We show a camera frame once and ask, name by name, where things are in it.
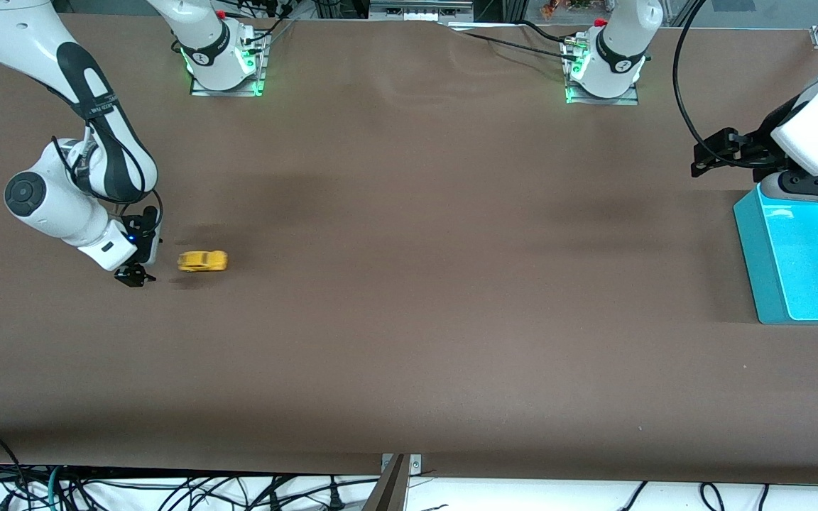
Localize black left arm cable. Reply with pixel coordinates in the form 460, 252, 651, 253
672, 0, 779, 170

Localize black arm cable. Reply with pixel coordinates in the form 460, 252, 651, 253
672, 0, 779, 170
53, 117, 164, 236

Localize short black table cable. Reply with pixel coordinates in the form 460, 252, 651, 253
519, 19, 572, 43

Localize yellow toy beetle car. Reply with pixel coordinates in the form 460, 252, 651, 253
177, 250, 229, 273

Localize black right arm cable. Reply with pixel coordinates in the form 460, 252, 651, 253
53, 117, 164, 236

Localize teal plastic bin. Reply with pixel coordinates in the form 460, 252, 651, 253
734, 182, 818, 325

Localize small metal table bracket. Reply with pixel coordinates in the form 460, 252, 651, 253
381, 454, 422, 475

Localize dark wedge post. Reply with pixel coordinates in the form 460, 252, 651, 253
363, 454, 410, 511

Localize orange background objects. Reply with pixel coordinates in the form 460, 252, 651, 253
540, 0, 594, 19

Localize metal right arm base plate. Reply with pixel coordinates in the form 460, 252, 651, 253
190, 32, 269, 97

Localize long black table cable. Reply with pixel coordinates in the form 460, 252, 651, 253
445, 21, 584, 65

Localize black base cable bundle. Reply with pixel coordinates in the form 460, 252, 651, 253
224, 0, 298, 52

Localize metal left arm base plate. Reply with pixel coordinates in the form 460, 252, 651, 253
564, 35, 640, 106

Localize grey metal rack unit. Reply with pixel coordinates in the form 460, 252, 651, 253
370, 0, 474, 22

